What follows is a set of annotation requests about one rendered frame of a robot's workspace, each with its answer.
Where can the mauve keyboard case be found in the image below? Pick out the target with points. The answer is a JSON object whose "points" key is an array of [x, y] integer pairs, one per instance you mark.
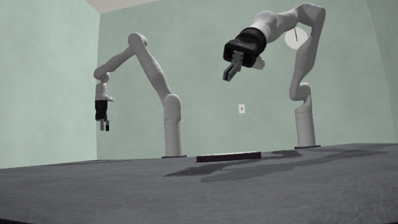
{"points": [[229, 156]]}

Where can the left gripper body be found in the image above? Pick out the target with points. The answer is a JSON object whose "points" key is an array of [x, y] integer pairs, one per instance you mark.
{"points": [[252, 42]]}

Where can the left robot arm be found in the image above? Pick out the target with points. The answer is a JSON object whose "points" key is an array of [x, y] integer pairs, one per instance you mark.
{"points": [[275, 25]]}

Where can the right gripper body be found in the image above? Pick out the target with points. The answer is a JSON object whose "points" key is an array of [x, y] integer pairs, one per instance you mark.
{"points": [[101, 105]]}

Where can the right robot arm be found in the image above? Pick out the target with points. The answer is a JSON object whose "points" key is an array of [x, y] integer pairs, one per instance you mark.
{"points": [[172, 104]]}

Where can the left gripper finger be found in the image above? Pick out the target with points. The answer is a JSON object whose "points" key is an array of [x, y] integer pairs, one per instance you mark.
{"points": [[234, 69], [234, 60]]}

